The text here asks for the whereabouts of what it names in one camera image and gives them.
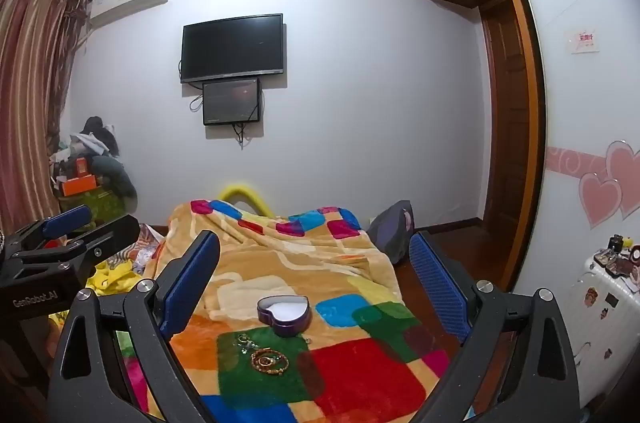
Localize green box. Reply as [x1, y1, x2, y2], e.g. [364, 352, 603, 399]
[59, 190, 127, 225]

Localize purple heart-shaped jewelry box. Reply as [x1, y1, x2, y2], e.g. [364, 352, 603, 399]
[256, 294, 312, 339]

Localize orange box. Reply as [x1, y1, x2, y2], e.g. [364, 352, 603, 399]
[60, 175, 99, 197]

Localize colourful patchwork fleece blanket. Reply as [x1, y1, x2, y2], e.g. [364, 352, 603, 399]
[145, 199, 467, 423]

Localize black wall television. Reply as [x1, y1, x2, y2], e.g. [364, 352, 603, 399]
[180, 13, 287, 84]

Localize white suitcase with stickers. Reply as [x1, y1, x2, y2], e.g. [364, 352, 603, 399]
[564, 253, 640, 410]

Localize grey backpack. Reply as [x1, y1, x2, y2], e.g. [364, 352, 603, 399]
[367, 200, 416, 267]

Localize brown bead bracelet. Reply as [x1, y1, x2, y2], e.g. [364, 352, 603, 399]
[250, 348, 290, 375]

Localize white paper note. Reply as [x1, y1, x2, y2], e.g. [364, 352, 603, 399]
[565, 27, 601, 54]

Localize yellow cloth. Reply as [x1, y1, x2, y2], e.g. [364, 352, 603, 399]
[49, 259, 147, 330]

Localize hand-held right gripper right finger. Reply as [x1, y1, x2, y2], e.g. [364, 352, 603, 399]
[409, 230, 581, 423]

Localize white wardrobe door pink hearts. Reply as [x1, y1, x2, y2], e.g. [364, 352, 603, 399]
[500, 0, 640, 295]

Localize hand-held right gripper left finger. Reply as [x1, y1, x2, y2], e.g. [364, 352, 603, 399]
[47, 230, 221, 423]

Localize group of cosmetics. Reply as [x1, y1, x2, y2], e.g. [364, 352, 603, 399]
[592, 233, 640, 295]

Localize small black wall monitor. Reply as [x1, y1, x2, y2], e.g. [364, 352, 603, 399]
[202, 77, 262, 126]

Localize striped red curtain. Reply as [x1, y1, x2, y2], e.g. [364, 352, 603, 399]
[0, 0, 92, 235]

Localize yellow curved cushion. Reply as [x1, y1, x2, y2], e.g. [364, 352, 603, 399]
[217, 183, 274, 219]

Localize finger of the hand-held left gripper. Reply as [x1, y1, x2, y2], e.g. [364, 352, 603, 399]
[7, 205, 94, 254]
[20, 215, 141, 271]

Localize brown wooden door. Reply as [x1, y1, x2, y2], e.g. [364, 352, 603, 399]
[479, 0, 532, 290]

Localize pile of dark clothes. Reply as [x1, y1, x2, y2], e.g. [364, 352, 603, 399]
[50, 116, 139, 215]

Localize patterned grey cloth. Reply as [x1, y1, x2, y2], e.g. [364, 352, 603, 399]
[119, 223, 167, 275]

